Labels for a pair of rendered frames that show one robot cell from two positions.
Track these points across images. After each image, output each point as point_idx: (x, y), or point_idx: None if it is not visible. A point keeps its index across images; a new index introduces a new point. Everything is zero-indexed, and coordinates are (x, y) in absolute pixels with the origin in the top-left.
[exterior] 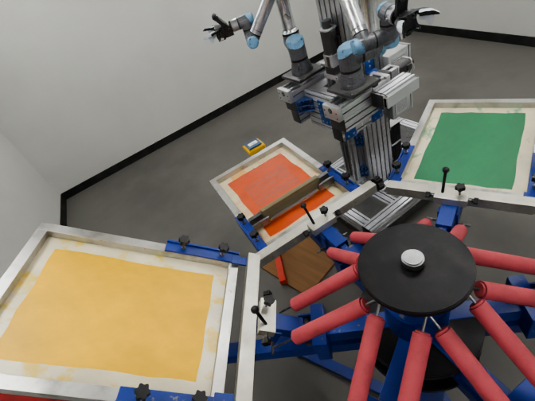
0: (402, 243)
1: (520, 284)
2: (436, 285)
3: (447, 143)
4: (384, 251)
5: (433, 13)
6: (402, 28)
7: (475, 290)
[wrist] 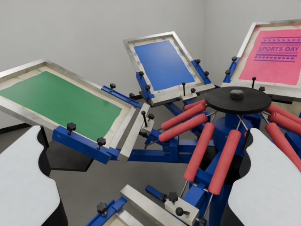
0: (242, 103)
1: (174, 142)
2: (225, 91)
3: None
4: (253, 101)
5: (44, 144)
6: (248, 128)
7: (205, 107)
